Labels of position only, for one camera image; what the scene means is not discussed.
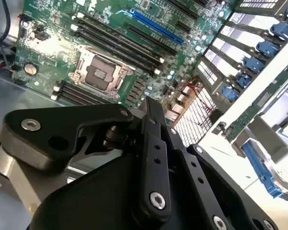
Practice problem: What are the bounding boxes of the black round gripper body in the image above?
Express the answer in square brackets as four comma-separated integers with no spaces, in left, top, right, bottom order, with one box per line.
[28,155,200,230]

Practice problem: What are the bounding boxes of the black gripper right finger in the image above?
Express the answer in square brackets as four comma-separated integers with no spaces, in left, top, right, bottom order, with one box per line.
[150,99,280,230]

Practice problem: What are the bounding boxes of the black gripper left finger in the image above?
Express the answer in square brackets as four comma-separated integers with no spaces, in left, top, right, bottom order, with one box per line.
[0,97,173,222]

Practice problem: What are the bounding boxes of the green graphics card black fan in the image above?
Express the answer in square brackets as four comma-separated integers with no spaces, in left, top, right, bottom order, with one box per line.
[212,71,288,143]

